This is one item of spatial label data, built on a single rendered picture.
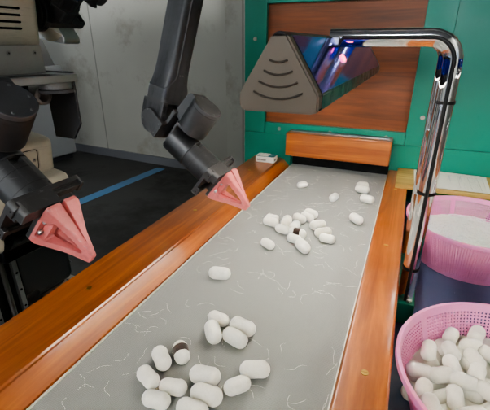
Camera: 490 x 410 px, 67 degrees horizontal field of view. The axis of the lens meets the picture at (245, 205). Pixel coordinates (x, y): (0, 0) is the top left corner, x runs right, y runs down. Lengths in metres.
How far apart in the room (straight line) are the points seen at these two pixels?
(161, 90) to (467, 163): 0.82
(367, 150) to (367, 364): 0.73
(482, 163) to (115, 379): 1.01
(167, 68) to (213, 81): 2.58
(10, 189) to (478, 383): 0.59
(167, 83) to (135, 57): 3.08
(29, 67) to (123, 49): 2.94
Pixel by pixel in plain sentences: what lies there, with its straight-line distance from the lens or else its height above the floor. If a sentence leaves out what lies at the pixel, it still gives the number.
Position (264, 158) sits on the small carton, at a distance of 1.17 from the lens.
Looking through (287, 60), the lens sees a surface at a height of 1.09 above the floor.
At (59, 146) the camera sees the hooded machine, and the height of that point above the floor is 0.16.
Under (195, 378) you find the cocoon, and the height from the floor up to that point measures 0.75.
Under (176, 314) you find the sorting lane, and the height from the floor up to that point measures 0.74.
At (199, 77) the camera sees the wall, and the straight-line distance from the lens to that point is 3.40.
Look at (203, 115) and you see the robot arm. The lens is 0.69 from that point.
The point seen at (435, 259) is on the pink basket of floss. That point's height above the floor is 0.71.
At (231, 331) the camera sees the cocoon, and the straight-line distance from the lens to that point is 0.51.
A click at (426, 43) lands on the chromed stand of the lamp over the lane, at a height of 1.10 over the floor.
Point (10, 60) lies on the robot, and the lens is 0.99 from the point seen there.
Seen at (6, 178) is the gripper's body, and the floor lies 0.96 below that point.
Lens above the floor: 1.10
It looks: 23 degrees down
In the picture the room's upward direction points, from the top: straight up
